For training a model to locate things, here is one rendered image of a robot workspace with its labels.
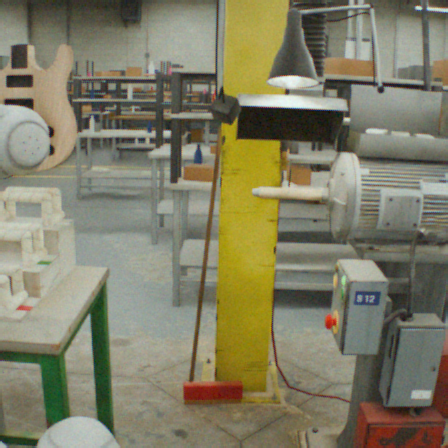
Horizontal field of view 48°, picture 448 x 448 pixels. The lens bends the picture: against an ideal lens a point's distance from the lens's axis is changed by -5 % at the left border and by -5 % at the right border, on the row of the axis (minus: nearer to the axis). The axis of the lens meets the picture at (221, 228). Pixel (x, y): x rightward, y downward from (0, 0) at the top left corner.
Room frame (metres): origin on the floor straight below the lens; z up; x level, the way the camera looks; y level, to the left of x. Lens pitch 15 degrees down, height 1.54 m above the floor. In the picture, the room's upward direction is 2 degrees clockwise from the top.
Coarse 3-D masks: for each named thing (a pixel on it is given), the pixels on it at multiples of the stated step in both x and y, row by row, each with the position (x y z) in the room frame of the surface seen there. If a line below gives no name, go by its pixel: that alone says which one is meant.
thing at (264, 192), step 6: (264, 192) 1.48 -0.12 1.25; (270, 192) 1.48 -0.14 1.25; (276, 192) 1.48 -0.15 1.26; (282, 192) 1.48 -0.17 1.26; (288, 192) 1.48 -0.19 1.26; (294, 192) 1.48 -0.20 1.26; (300, 192) 1.48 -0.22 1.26; (306, 192) 1.48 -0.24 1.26; (312, 192) 1.48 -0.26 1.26; (318, 192) 1.48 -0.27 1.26; (276, 198) 1.48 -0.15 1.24; (282, 198) 1.48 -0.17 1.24; (288, 198) 1.48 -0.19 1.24; (294, 198) 1.48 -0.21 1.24; (300, 198) 1.48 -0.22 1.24; (306, 198) 1.48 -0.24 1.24; (312, 198) 1.48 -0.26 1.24; (318, 198) 1.48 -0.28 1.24
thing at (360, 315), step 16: (336, 272) 1.28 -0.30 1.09; (352, 272) 1.20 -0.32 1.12; (368, 272) 1.20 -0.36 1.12; (336, 288) 1.26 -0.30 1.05; (352, 288) 1.14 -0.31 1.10; (368, 288) 1.14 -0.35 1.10; (384, 288) 1.14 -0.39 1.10; (336, 304) 1.24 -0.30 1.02; (352, 304) 1.14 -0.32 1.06; (368, 304) 1.14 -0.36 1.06; (384, 304) 1.14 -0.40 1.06; (352, 320) 1.14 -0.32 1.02; (368, 320) 1.14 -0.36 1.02; (384, 320) 1.30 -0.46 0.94; (336, 336) 1.20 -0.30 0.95; (352, 336) 1.14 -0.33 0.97; (368, 336) 1.14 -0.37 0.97; (352, 352) 1.14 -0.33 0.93; (368, 352) 1.14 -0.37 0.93
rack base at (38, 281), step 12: (0, 252) 1.54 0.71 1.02; (12, 252) 1.55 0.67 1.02; (12, 264) 1.44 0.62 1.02; (24, 276) 1.39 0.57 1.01; (36, 276) 1.38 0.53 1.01; (48, 276) 1.45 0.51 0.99; (60, 276) 1.54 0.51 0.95; (24, 288) 1.39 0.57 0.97; (36, 288) 1.38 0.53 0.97; (48, 288) 1.44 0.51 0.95
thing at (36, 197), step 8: (0, 192) 1.59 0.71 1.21; (8, 192) 1.59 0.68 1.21; (16, 192) 1.59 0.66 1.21; (24, 192) 1.58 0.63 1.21; (32, 192) 1.59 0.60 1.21; (8, 200) 1.58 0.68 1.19; (16, 200) 1.58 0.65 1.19; (24, 200) 1.58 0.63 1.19; (32, 200) 1.57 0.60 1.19; (40, 200) 1.57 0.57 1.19
